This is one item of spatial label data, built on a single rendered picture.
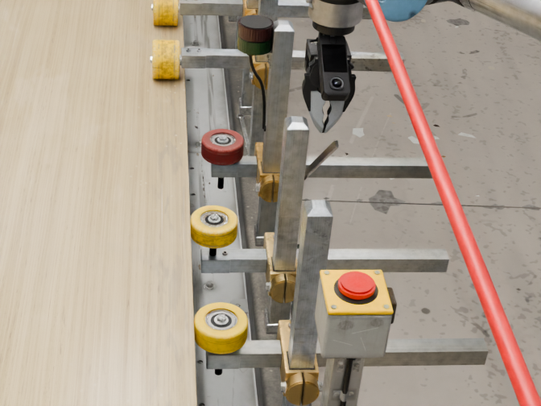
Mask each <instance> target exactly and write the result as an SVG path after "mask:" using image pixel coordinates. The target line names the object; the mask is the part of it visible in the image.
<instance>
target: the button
mask: <svg viewBox="0 0 541 406"><path fill-rule="evenodd" d="M375 287H376V284H375V282H374V280H373V279H372V278H371V277H370V276H369V275H367V274H366V273H363V272H359V271H350V272H347V273H345V274H343V275H342V276H341V277H340V278H339V280H338V289H339V291H340V292H341V293H342V294H343V295H345V296H347V297H348V298H351V299H354V300H363V299H366V298H369V297H371V296H372V295H373V294H374V291H375Z"/></svg>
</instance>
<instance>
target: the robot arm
mask: <svg viewBox="0 0 541 406"><path fill-rule="evenodd" d="M378 2H379V5H380V7H381V9H382V13H383V14H384V17H385V19H386V20H388V21H391V22H402V21H406V20H408V19H410V18H412V17H414V16H415V15H417V14H418V13H419V12H420V11H421V10H422V9H423V7H424V6H426V5H431V4H435V3H440V2H455V3H456V4H458V5H460V6H463V7H465V8H467V9H469V10H475V11H477V12H479V13H481V14H483V15H485V16H487V17H489V18H492V19H494V20H496V21H498V22H500V23H502V24H505V25H507V26H508V27H511V28H513V29H515V30H516V31H520V32H522V33H523V34H525V35H528V36H530V37H531V38H534V39H537V40H538V41H540V42H541V0H378ZM306 3H309V5H308V16H309V18H310V19H311V20H312V26H313V27H314V29H316V30H317V31H318V32H319V34H318V37H316V39H307V43H306V52H305V60H304V67H305V71H306V73H305V74H304V81H303V84H302V92H303V96H304V100H305V103H306V105H307V108H308V111H309V114H310V116H311V118H312V121H313V123H314V125H315V127H316V129H317V130H318V131H319V132H320V133H327V132H328V131H329V130H330V129H331V128H332V127H333V126H334V125H335V124H336V123H337V121H338V120H339V118H340V117H341V115H342V114H343V113H344V112H345V110H346V109H347V107H348V105H349V103H350V102H351V101H352V99H353V96H354V93H355V80H356V75H355V74H352V72H351V69H353V68H354V66H353V63H351V62H350V61H351V59H352V55H351V52H350V50H349V45H348V43H347V40H346V39H345V37H344V36H343V35H348V34H350V33H352V32H353V31H354V29H355V26H356V25H358V24H359V23H360V22H361V20H362V14H363V7H364V6H366V7H367V5H366V3H365V0H306ZM367 8H368V7H367ZM312 42H313V43H312ZM314 42H317V43H314ZM325 101H329V102H330V107H329V108H328V110H327V115H328V117H327V118H326V120H325V122H323V118H324V111H323V106H324V104H325Z"/></svg>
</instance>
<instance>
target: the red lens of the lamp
mask: <svg viewBox="0 0 541 406"><path fill-rule="evenodd" d="M243 17H245V16H243ZM243 17H241V18H240V19H242V18H243ZM240 19H239V20H238V35H239V37H241V38H242V39H244V40H247V41H250V42H264V41H267V40H269V39H271V38H272V36H273V27H274V23H273V21H272V20H271V19H270V20H271V22H272V24H271V25H272V26H271V27H268V28H267V29H262V30H255V29H249V28H246V27H243V26H242V25H241V24H240V21H241V20H240Z"/></svg>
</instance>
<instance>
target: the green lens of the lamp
mask: <svg viewBox="0 0 541 406"><path fill-rule="evenodd" d="M272 38H273V36H272ZM272 38H271V39H270V40H269V41H267V42H265V43H250V42H246V41H245V40H243V39H241V38H240V37H239V35H238V34H237V48H238V50H239V51H240V52H243V53H245V54H248V55H253V56H260V55H264V54H267V53H269V52H270V51H271V49H272Z"/></svg>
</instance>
